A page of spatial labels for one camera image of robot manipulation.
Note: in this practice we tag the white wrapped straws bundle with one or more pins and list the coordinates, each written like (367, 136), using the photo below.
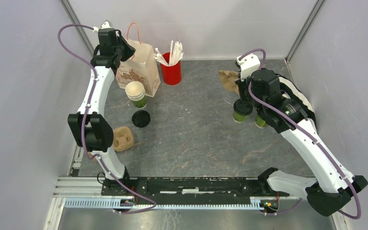
(174, 56)

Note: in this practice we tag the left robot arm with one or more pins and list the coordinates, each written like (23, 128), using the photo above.
(88, 125)

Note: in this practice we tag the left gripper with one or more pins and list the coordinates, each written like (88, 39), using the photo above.
(130, 51)

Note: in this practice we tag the black white striped cloth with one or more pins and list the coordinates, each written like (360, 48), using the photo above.
(290, 89)

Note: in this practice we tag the green paper coffee cup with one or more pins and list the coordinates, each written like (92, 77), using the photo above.
(259, 122)

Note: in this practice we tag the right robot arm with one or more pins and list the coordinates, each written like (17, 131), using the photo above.
(282, 106)

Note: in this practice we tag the cardboard cup carrier tray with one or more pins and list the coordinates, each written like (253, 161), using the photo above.
(122, 140)

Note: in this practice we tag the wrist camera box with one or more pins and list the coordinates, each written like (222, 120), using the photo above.
(247, 65)
(106, 27)

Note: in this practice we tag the brown paper takeout bag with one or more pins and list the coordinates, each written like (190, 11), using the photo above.
(141, 67)

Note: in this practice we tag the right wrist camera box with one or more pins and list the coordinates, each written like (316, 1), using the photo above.
(247, 65)

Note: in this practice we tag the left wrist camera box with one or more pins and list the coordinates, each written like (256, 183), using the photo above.
(106, 27)

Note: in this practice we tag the stack of black lids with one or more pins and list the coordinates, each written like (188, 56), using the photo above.
(141, 118)

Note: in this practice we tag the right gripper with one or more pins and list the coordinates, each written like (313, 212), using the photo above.
(241, 84)

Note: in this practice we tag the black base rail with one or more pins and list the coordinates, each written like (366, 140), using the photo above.
(189, 190)

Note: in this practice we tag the red cup holder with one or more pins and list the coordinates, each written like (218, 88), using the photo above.
(172, 75)

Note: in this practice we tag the stack of paper cups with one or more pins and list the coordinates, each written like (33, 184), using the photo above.
(136, 93)

